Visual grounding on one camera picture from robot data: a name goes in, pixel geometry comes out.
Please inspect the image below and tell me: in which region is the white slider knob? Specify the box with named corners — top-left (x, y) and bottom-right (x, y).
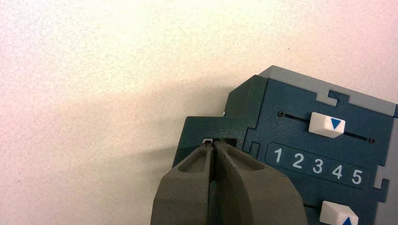
top-left (319, 201), bottom-right (359, 225)
top-left (308, 112), bottom-right (346, 139)

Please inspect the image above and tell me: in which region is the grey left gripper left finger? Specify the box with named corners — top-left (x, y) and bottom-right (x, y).
top-left (151, 143), bottom-right (216, 225)

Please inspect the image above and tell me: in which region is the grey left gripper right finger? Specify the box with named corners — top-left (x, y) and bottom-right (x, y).
top-left (213, 141), bottom-right (308, 225)

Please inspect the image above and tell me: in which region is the blue grey control box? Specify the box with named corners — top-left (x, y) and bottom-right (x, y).
top-left (172, 65), bottom-right (398, 225)

